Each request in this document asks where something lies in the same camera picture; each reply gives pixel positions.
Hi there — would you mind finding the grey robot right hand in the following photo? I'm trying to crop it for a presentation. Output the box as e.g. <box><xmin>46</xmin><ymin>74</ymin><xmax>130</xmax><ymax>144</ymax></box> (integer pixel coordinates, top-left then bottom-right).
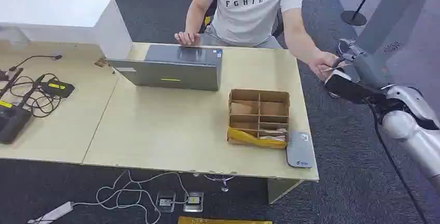
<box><xmin>332</xmin><ymin>38</ymin><xmax>395</xmax><ymax>90</ymax></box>

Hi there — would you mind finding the person's left hand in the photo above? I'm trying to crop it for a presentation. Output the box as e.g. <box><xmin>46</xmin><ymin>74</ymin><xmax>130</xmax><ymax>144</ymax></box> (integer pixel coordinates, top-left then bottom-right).
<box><xmin>307</xmin><ymin>50</ymin><xmax>340</xmax><ymax>81</ymax></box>

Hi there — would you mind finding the person's right hand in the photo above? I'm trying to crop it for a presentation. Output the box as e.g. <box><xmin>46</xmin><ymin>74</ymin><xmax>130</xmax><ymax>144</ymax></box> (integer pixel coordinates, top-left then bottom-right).
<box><xmin>174</xmin><ymin>31</ymin><xmax>202</xmax><ymax>47</ymax></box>

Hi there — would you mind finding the grey laptop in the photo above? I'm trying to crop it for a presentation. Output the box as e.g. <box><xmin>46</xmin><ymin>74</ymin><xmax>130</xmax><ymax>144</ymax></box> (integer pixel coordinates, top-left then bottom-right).
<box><xmin>106</xmin><ymin>44</ymin><xmax>224</xmax><ymax>92</ymax></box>

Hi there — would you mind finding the person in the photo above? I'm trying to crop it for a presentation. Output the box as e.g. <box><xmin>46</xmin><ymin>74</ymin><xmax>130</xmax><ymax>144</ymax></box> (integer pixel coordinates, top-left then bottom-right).
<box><xmin>174</xmin><ymin>0</ymin><xmax>341</xmax><ymax>81</ymax></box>

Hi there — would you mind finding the wooden card box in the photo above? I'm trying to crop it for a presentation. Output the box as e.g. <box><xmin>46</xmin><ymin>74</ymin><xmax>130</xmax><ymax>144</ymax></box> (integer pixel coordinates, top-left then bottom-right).
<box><xmin>226</xmin><ymin>88</ymin><xmax>291</xmax><ymax>150</ymax></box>

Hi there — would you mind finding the stack of cards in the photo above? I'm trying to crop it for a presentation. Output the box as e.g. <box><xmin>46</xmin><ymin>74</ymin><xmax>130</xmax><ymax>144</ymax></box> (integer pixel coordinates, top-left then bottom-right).
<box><xmin>258</xmin><ymin>128</ymin><xmax>288</xmax><ymax>143</ymax></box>

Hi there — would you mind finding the grey card reader pad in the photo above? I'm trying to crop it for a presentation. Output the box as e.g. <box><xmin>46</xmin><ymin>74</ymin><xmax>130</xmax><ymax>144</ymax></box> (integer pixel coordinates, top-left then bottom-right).
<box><xmin>286</xmin><ymin>131</ymin><xmax>316</xmax><ymax>169</ymax></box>

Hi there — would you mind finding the yellow envelope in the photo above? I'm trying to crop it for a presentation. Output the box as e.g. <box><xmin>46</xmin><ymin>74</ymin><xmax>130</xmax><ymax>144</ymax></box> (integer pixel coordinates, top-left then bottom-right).
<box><xmin>226</xmin><ymin>126</ymin><xmax>287</xmax><ymax>150</ymax></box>

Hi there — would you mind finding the white cabinet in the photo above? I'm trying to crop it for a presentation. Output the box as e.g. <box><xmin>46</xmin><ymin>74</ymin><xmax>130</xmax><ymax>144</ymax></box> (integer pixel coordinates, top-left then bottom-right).
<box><xmin>0</xmin><ymin>0</ymin><xmax>133</xmax><ymax>60</ymax></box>

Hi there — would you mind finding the desk leg panel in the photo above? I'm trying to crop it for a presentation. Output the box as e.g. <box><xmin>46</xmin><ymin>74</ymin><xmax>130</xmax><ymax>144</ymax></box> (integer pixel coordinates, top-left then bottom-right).
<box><xmin>267</xmin><ymin>177</ymin><xmax>305</xmax><ymax>205</ymax></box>

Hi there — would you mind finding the black power adapter yellow label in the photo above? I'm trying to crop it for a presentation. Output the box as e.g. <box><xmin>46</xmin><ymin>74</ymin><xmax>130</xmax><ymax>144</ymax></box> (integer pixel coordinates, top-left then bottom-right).
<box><xmin>40</xmin><ymin>78</ymin><xmax>76</xmax><ymax>99</ymax></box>

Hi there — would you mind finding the chrome chair base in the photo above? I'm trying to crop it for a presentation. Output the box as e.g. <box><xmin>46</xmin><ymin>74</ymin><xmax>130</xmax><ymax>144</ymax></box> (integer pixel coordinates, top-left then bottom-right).
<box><xmin>191</xmin><ymin>172</ymin><xmax>235</xmax><ymax>193</ymax></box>

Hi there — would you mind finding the black gooseneck microphone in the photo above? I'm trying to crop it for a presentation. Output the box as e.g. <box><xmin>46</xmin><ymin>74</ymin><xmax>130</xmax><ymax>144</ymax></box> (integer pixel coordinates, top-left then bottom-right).
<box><xmin>8</xmin><ymin>54</ymin><xmax>63</xmax><ymax>72</ymax></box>

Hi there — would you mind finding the floor socket box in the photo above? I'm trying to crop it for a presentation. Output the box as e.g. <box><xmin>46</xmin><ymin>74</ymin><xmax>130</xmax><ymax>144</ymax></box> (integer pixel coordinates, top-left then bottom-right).
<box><xmin>156</xmin><ymin>191</ymin><xmax>177</xmax><ymax>214</ymax></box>
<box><xmin>183</xmin><ymin>191</ymin><xmax>204</xmax><ymax>213</ymax></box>

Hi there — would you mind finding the yellow flat object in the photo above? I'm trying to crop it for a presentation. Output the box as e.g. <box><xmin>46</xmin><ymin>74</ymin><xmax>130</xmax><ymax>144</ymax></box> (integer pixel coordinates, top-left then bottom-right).
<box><xmin>177</xmin><ymin>216</ymin><xmax>273</xmax><ymax>224</ymax></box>

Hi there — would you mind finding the black router with antennas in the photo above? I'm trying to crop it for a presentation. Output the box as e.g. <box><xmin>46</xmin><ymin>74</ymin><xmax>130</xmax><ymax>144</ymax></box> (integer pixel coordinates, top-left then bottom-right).
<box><xmin>0</xmin><ymin>67</ymin><xmax>46</xmax><ymax>145</ymax></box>

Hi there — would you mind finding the white power strip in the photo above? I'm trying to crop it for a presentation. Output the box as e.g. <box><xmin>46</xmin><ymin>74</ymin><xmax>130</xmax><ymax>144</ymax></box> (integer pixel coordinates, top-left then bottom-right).
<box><xmin>27</xmin><ymin>201</ymin><xmax>75</xmax><ymax>224</ymax></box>

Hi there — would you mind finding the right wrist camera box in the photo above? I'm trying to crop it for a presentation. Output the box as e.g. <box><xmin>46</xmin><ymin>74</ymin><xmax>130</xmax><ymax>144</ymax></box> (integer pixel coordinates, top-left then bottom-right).
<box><xmin>324</xmin><ymin>69</ymin><xmax>387</xmax><ymax>105</ymax></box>

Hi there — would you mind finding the black stanchion post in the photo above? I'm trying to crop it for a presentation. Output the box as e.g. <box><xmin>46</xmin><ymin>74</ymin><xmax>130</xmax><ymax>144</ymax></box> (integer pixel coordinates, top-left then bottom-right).
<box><xmin>340</xmin><ymin>0</ymin><xmax>383</xmax><ymax>27</ymax></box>

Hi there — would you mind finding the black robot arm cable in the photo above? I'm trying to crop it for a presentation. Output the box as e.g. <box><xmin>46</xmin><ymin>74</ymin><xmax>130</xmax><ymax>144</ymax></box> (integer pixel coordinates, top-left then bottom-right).
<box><xmin>363</xmin><ymin>99</ymin><xmax>430</xmax><ymax>224</ymax></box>

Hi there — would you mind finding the black coiled cable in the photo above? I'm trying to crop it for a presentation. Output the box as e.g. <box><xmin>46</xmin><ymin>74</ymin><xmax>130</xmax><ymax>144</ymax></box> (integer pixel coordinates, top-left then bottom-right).
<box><xmin>9</xmin><ymin>73</ymin><xmax>63</xmax><ymax>119</ymax></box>

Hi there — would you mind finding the white power cable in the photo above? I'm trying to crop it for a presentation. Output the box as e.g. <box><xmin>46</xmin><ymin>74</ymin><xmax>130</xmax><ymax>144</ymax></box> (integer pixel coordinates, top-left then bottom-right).
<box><xmin>73</xmin><ymin>170</ymin><xmax>190</xmax><ymax>224</ymax></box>

